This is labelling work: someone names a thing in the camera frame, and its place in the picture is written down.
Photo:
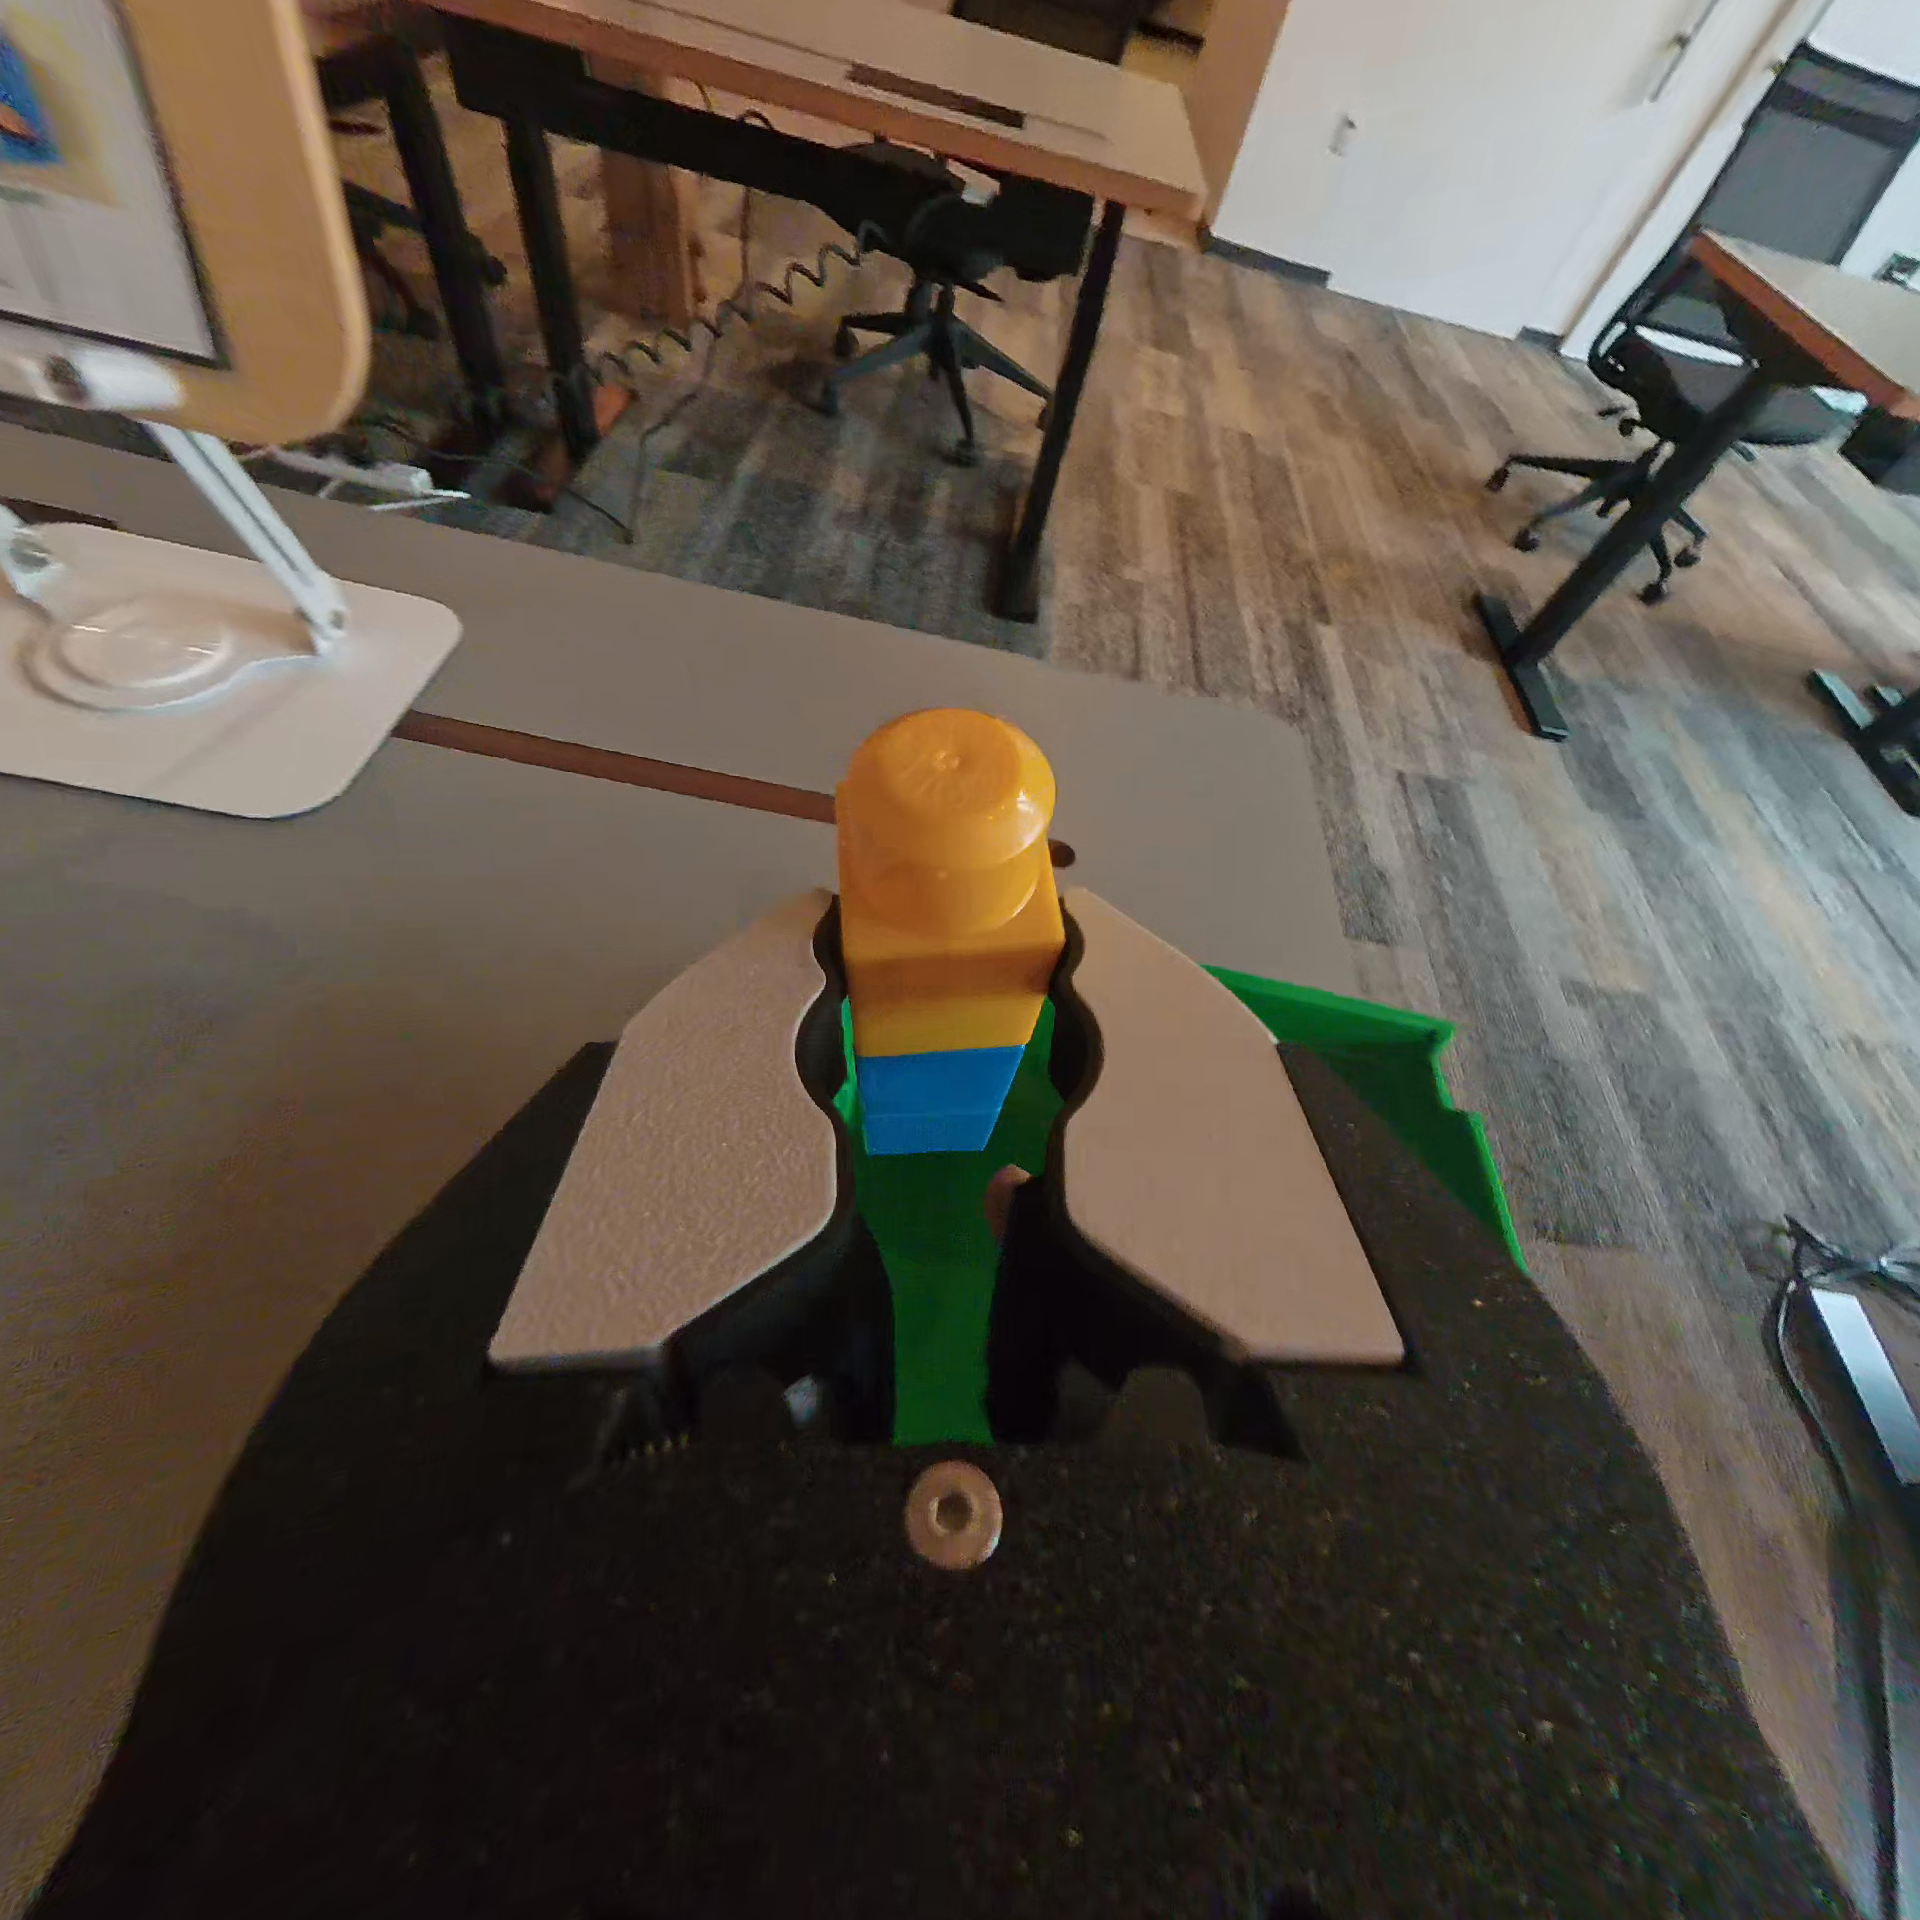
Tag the wooden post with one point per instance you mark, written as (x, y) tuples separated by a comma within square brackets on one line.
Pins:
[(653, 225)]

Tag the printed instruction sheet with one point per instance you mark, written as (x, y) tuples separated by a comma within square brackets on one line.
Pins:
[(91, 194)]

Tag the blue mega block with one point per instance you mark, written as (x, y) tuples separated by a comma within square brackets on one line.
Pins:
[(939, 1098)]

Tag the black office chair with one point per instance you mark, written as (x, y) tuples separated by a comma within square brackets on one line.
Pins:
[(1695, 375), (939, 284)]

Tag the green plastic bin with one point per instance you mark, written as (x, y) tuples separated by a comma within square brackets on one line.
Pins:
[(930, 1320)]

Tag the orange mega block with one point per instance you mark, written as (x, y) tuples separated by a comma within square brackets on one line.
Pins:
[(944, 854)]

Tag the wooden display board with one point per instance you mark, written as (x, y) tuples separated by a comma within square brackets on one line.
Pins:
[(278, 194)]

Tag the white document stand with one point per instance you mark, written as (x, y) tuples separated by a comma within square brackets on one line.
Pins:
[(225, 691)]

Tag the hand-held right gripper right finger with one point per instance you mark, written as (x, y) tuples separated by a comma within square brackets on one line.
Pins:
[(1214, 1171)]

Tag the white power strip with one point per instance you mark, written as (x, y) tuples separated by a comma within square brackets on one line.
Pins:
[(369, 476)]

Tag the wooden desk with black legs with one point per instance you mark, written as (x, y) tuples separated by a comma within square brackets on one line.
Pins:
[(1801, 309), (961, 91)]

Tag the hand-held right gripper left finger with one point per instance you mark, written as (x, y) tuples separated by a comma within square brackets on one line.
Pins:
[(674, 1155)]

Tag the grey flat device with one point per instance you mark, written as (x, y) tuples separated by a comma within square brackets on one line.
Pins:
[(1868, 1351)]

